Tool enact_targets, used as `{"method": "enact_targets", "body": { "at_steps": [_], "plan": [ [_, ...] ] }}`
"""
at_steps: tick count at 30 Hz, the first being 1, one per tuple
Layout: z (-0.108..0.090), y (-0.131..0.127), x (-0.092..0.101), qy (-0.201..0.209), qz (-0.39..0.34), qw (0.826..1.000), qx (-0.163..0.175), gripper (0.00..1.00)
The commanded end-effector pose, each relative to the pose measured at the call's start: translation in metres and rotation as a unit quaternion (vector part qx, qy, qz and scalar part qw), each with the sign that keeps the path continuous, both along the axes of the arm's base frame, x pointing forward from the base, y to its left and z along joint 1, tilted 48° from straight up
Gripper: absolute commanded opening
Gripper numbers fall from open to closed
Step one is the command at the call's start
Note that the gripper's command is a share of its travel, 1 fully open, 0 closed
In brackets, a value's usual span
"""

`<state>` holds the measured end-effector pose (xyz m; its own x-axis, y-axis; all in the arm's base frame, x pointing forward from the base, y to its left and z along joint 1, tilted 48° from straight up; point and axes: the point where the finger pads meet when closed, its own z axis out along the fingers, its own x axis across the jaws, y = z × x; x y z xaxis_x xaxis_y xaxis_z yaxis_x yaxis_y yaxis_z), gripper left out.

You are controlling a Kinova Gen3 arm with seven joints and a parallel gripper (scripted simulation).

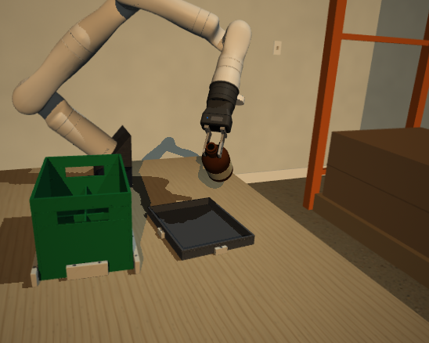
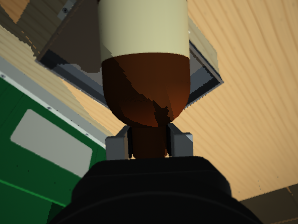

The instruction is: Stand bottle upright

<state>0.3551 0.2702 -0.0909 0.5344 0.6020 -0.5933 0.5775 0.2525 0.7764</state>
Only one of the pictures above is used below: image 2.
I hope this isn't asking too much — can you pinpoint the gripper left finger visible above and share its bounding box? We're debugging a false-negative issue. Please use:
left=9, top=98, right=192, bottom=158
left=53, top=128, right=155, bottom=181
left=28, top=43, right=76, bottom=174
left=105, top=125, right=133, bottom=160

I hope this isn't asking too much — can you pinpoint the green plastic crate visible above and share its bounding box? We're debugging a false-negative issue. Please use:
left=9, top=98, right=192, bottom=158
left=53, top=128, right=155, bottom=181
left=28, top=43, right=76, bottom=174
left=0, top=77, right=106, bottom=224

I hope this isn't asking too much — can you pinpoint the dark brown bottle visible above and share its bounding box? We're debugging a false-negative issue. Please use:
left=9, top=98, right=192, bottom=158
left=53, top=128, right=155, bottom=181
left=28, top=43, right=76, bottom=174
left=97, top=0, right=191, bottom=159

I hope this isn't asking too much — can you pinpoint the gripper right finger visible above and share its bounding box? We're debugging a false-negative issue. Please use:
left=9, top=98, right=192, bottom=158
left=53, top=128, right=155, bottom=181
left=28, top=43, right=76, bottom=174
left=166, top=123, right=193, bottom=157

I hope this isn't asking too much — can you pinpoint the dark grey tray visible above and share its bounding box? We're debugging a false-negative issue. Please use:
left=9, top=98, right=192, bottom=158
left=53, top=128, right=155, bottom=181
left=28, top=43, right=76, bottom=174
left=35, top=0, right=224, bottom=110

